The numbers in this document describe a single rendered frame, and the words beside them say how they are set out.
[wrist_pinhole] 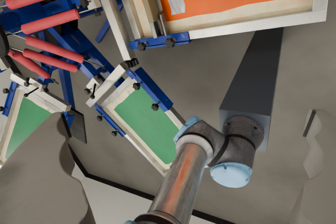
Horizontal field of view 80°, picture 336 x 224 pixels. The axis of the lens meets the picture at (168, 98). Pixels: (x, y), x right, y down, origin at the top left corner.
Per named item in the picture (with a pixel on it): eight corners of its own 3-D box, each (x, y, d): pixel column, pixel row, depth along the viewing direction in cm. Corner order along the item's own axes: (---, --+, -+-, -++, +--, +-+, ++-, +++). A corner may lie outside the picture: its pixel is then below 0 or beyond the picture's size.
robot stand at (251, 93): (281, 44, 164) (266, 152, 79) (257, 45, 173) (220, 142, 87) (284, 21, 155) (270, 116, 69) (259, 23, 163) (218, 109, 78)
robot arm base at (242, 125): (262, 149, 79) (259, 169, 72) (223, 140, 86) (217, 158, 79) (265, 118, 71) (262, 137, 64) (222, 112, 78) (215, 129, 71)
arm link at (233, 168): (241, 165, 75) (233, 198, 65) (211, 144, 76) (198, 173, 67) (263, 151, 67) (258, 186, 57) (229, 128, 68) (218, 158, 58)
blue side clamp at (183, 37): (192, 27, 92) (186, 32, 87) (194, 38, 95) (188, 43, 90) (140, 36, 108) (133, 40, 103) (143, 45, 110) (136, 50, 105)
